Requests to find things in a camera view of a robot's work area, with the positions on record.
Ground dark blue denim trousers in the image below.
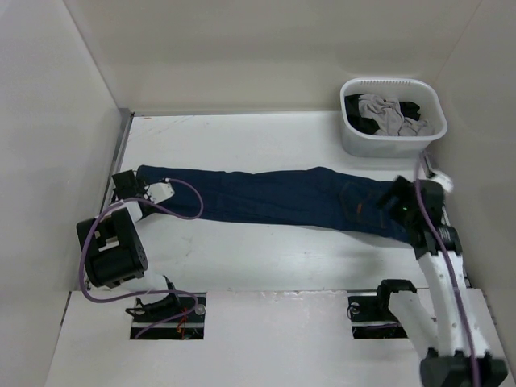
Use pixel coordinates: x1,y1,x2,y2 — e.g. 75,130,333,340
136,165,409,243

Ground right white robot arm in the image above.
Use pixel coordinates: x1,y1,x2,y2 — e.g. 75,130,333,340
373,177,509,386

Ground white plastic laundry basket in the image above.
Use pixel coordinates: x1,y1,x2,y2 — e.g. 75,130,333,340
339,78,448,158

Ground black crumpled garment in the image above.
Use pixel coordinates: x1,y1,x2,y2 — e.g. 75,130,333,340
344,94,421,136

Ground grey crumpled garment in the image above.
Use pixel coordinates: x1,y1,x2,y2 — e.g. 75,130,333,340
354,94,435,137

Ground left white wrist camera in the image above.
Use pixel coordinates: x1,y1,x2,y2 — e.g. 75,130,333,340
146,181,175,204

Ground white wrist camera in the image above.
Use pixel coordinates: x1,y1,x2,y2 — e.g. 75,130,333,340
146,181,175,204
429,170,454,195

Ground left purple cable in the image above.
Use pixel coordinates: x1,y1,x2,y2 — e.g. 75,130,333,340
78,177,206,339

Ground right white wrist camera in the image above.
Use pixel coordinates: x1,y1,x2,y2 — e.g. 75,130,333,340
429,170,454,195

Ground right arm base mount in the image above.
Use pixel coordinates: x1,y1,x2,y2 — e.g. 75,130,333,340
347,292,407,339

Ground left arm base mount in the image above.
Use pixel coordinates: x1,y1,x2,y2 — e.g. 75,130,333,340
125,293,207,341

